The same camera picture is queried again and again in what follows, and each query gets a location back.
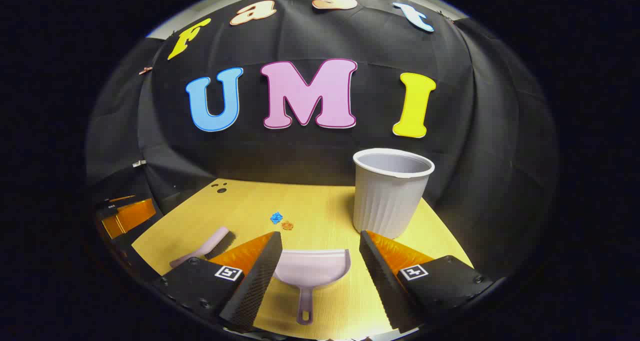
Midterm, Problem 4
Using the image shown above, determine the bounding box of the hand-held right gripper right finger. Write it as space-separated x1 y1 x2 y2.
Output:
359 229 495 334

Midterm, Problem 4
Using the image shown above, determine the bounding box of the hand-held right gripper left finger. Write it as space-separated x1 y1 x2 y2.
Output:
151 231 284 333

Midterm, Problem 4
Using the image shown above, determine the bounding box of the small lilac dustpan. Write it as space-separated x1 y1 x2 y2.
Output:
273 249 352 326

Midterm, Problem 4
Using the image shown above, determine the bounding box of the grey ribbed garbage bin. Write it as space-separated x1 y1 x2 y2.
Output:
352 148 435 240

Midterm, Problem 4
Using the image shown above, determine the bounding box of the black backdrop cloth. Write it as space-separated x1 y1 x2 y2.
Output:
85 0 558 282

